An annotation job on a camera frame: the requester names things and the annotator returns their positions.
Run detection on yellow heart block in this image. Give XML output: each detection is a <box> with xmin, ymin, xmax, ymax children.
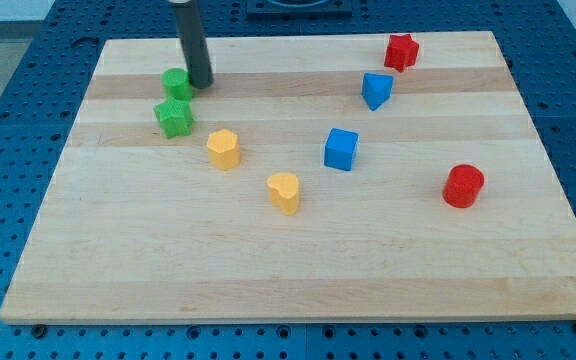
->
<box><xmin>266</xmin><ymin>173</ymin><xmax>300</xmax><ymax>215</ymax></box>

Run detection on blue cube block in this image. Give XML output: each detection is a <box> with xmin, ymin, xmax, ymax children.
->
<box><xmin>324</xmin><ymin>128</ymin><xmax>359</xmax><ymax>171</ymax></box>

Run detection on yellow hexagon block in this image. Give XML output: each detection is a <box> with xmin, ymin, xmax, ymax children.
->
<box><xmin>207</xmin><ymin>129</ymin><xmax>241</xmax><ymax>171</ymax></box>

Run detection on light wooden board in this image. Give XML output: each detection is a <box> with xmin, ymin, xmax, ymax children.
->
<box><xmin>0</xmin><ymin>31</ymin><xmax>576</xmax><ymax>325</ymax></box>

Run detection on blue triangle block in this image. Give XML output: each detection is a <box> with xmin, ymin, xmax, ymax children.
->
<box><xmin>361</xmin><ymin>73</ymin><xmax>394</xmax><ymax>111</ymax></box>

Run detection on green star block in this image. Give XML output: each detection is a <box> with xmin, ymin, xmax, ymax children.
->
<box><xmin>153</xmin><ymin>97</ymin><xmax>194</xmax><ymax>139</ymax></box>

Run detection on green cylinder block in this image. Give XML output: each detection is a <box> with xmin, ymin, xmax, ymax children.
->
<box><xmin>161</xmin><ymin>68</ymin><xmax>193</xmax><ymax>101</ymax></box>

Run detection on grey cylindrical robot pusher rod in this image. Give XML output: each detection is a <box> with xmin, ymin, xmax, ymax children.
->
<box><xmin>168</xmin><ymin>0</ymin><xmax>214</xmax><ymax>90</ymax></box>

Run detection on red star block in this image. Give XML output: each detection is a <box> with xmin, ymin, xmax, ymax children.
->
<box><xmin>384</xmin><ymin>34</ymin><xmax>420</xmax><ymax>72</ymax></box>

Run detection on red cylinder block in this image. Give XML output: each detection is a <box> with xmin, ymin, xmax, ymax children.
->
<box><xmin>442</xmin><ymin>164</ymin><xmax>485</xmax><ymax>208</ymax></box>

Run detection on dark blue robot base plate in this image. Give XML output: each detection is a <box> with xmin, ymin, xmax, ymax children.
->
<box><xmin>245</xmin><ymin>0</ymin><xmax>353</xmax><ymax>19</ymax></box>

